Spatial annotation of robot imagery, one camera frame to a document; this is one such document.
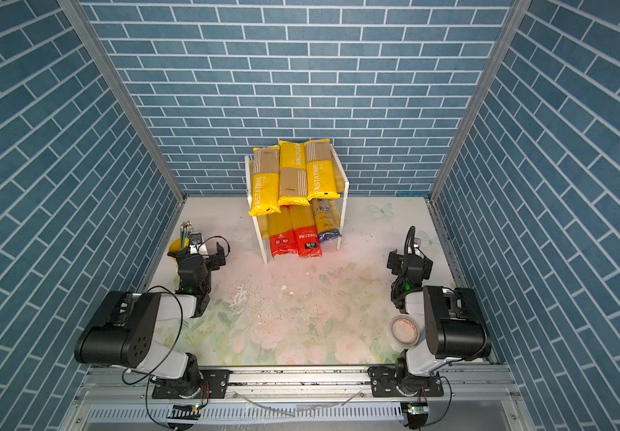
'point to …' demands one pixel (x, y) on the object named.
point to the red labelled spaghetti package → (305, 231)
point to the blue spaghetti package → (327, 219)
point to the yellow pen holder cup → (178, 244)
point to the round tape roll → (406, 332)
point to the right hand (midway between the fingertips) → (414, 254)
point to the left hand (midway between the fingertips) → (209, 244)
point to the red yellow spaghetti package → (282, 232)
